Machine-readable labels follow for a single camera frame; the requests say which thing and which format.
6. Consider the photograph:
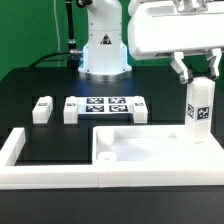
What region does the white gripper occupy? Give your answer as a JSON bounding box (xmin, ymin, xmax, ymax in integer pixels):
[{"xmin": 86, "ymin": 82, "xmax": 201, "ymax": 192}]
[{"xmin": 128, "ymin": 0, "xmax": 224, "ymax": 84}]

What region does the white desk tabletop tray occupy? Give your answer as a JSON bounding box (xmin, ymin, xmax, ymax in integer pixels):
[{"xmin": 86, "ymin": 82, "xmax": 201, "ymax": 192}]
[{"xmin": 92, "ymin": 125, "xmax": 224, "ymax": 172}]

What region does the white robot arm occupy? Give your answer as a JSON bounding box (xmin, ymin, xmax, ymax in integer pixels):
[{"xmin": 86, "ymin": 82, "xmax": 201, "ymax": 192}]
[{"xmin": 77, "ymin": 0, "xmax": 224, "ymax": 84}]

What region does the fiducial marker base plate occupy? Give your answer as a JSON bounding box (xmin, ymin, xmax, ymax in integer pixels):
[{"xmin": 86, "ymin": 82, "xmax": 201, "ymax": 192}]
[{"xmin": 78, "ymin": 96, "xmax": 133, "ymax": 114}]

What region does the black camera stand pole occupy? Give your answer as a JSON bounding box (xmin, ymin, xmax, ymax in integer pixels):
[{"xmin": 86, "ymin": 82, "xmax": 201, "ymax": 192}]
[{"xmin": 65, "ymin": 0, "xmax": 77, "ymax": 70}]

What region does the white hanging cable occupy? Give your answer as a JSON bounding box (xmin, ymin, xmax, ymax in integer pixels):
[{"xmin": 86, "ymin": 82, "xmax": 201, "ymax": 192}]
[{"xmin": 53, "ymin": 0, "xmax": 62, "ymax": 68}]

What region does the black cable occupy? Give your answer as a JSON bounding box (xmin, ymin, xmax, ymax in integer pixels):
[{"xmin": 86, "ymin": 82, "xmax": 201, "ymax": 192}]
[{"xmin": 29, "ymin": 50, "xmax": 83, "ymax": 69}]

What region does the white U-shaped boundary frame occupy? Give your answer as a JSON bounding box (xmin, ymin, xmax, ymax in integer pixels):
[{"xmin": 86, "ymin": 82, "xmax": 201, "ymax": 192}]
[{"xmin": 0, "ymin": 128, "xmax": 224, "ymax": 190}]

